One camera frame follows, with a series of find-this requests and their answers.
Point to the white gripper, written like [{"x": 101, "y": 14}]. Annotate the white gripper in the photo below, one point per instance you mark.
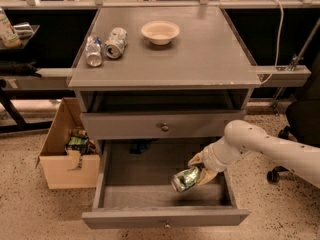
[{"x": 211, "y": 159}]

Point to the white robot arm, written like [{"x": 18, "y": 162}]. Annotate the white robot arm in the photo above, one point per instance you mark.
[{"x": 241, "y": 137}]

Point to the closed grey top drawer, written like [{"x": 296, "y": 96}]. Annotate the closed grey top drawer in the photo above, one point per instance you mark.
[{"x": 148, "y": 125}]

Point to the blue object under drawer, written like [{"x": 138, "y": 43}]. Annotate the blue object under drawer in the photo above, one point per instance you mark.
[{"x": 138, "y": 147}]

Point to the open grey middle drawer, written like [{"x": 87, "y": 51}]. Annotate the open grey middle drawer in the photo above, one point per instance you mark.
[{"x": 135, "y": 191}]

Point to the grey drawer cabinet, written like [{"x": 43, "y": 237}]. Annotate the grey drawer cabinet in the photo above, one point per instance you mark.
[{"x": 202, "y": 69}]

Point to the white green soda can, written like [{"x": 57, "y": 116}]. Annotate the white green soda can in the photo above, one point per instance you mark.
[{"x": 116, "y": 43}]

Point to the silver blue soda can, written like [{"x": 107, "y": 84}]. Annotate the silver blue soda can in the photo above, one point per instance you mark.
[{"x": 93, "y": 51}]

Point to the silver can on shelf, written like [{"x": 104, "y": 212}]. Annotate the silver can on shelf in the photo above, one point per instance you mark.
[{"x": 24, "y": 30}]

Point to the black office chair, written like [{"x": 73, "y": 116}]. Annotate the black office chair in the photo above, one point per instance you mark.
[{"x": 303, "y": 117}]

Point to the snack bags in box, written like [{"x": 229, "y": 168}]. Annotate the snack bags in box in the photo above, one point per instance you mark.
[{"x": 79, "y": 141}]

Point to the cardboard box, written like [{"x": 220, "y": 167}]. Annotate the cardboard box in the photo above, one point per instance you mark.
[{"x": 63, "y": 170}]

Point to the metal clamp rod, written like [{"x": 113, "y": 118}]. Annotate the metal clamp rod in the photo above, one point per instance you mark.
[{"x": 297, "y": 58}]

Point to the green label bottle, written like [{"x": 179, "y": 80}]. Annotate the green label bottle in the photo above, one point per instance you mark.
[{"x": 8, "y": 34}]

